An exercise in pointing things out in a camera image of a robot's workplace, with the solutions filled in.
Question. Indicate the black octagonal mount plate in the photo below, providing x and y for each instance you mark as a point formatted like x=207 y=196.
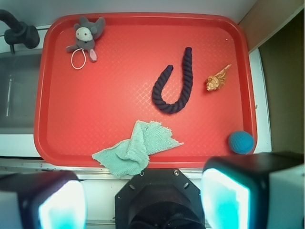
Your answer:
x=159 y=199

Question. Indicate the stainless steel sink basin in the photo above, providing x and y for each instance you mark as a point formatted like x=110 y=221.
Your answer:
x=19 y=76

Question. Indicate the black sink faucet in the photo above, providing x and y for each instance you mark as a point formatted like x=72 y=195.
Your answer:
x=19 y=32

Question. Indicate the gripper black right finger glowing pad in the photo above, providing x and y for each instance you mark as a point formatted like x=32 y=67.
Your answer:
x=257 y=191

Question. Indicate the grey plush mouse toy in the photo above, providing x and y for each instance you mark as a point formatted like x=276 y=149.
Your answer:
x=86 y=33

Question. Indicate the mint green cloth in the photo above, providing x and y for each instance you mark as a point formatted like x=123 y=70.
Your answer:
x=131 y=156

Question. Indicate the red plastic tray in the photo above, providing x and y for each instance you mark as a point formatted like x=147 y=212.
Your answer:
x=150 y=67

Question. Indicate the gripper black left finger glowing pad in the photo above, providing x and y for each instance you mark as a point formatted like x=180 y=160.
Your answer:
x=43 y=200

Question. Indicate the blue textured ball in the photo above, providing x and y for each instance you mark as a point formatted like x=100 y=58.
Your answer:
x=241 y=142

